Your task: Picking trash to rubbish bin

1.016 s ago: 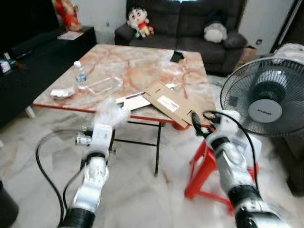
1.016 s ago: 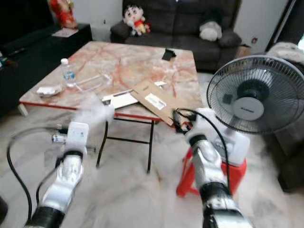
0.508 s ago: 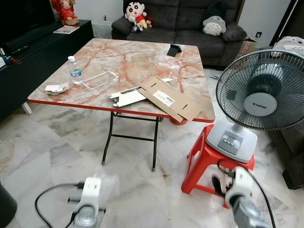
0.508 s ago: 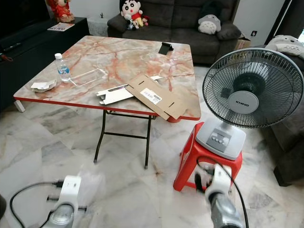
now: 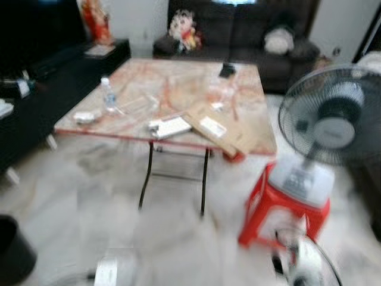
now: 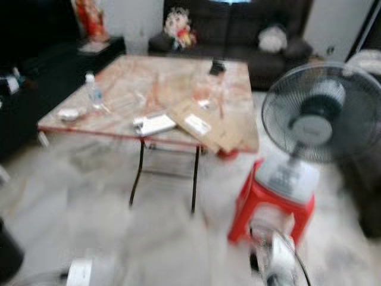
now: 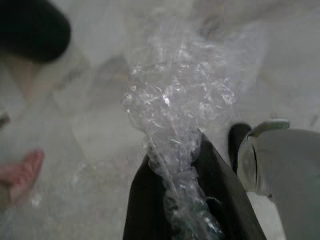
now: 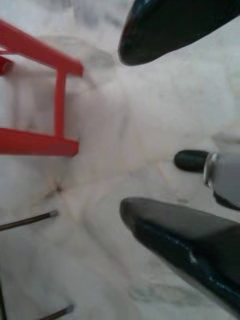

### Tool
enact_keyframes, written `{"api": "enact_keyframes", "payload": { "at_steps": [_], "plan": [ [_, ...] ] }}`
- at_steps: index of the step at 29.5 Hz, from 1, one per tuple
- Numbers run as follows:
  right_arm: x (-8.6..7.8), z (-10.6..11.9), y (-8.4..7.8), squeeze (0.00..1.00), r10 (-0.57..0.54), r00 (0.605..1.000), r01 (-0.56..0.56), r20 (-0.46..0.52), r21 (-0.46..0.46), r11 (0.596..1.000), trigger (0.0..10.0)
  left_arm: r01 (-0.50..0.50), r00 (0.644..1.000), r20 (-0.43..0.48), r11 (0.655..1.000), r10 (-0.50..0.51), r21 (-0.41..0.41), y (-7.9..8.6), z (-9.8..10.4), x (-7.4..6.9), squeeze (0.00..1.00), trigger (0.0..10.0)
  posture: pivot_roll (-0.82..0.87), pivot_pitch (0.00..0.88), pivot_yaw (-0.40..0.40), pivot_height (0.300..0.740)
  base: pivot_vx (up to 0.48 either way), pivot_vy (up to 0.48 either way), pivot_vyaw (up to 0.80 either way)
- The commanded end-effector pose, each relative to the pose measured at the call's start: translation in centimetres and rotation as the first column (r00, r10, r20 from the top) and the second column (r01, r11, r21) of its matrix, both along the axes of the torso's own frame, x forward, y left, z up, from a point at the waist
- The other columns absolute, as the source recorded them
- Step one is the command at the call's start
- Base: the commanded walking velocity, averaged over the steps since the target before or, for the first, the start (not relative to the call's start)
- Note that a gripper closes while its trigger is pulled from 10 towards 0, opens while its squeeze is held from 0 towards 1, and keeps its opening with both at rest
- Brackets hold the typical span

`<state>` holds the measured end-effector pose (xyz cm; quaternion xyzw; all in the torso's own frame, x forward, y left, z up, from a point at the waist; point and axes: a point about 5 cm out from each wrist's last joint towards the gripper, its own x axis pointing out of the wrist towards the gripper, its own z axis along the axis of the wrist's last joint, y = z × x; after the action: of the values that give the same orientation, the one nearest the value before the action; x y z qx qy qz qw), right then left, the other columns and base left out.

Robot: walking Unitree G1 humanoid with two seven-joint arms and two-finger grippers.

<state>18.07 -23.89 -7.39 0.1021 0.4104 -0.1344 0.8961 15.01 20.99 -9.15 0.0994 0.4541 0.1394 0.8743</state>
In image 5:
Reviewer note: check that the black rubbish bin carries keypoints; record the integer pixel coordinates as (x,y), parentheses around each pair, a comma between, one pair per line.
(15,250)

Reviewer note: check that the red plastic stool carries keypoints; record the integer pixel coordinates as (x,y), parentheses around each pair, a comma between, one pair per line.
(280,208)

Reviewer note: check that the dark grey fabric armchair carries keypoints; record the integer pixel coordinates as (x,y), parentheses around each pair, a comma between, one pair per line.
(369,196)

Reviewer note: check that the brown cardboard with label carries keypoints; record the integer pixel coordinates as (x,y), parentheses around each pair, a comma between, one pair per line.
(223,134)

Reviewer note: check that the grey table fan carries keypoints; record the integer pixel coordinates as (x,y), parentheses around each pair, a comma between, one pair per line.
(330,125)

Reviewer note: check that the white printed packaging card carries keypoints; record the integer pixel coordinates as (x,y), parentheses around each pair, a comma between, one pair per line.
(169,126)

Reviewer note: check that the orange marble folding table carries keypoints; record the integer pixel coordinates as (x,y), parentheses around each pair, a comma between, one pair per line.
(178,95)

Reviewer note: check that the black phone stand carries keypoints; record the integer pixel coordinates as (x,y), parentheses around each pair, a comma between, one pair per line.
(227,70)

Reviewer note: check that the clear plastic packaging tray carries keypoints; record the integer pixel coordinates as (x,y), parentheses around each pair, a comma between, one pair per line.
(137,106)

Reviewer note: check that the large grey Totoro plush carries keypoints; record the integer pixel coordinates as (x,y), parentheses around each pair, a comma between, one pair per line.
(372,61)

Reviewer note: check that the small grey Totoro plush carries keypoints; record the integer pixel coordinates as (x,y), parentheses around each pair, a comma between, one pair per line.
(278,40)

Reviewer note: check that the dark grey fabric sofa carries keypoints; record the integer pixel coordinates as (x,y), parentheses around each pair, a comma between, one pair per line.
(238,36)

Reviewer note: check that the clear plastic water bottle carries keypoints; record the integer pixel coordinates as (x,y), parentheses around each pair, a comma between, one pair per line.
(108,95)

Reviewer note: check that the small white paper box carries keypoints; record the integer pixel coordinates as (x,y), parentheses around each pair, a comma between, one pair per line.
(83,117)

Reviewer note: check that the cartoon boy plush doll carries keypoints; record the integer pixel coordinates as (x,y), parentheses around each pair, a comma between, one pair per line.
(183,30)

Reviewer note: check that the white and red booklet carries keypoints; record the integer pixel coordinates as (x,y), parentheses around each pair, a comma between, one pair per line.
(100,50)

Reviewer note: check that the black low cabinet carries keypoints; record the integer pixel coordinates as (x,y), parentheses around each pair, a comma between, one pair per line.
(53,83)

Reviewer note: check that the red and gold figurine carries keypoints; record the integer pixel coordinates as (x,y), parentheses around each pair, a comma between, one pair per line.
(95,21)

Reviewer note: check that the black flat television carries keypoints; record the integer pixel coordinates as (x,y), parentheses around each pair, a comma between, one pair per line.
(36,30)

